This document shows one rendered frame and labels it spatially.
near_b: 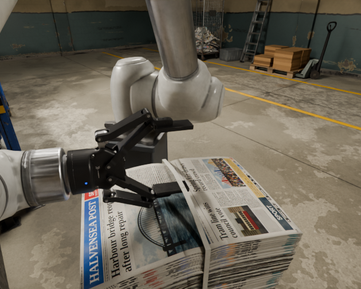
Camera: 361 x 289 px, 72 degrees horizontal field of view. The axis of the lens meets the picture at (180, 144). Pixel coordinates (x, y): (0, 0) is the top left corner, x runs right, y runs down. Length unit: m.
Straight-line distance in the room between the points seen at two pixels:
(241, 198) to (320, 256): 1.48
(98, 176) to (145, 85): 0.44
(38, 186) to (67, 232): 1.66
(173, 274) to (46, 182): 0.25
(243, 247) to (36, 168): 0.36
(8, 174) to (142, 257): 0.23
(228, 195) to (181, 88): 0.33
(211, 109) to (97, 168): 0.44
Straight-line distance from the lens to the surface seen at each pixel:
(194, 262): 0.46
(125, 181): 0.47
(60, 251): 1.98
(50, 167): 0.42
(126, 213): 0.52
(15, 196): 0.43
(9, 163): 0.43
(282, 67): 6.56
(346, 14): 7.15
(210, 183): 0.58
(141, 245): 0.46
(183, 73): 0.71
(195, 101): 0.75
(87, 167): 0.42
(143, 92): 0.82
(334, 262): 2.02
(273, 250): 0.54
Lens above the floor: 1.42
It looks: 29 degrees down
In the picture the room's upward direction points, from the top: straight up
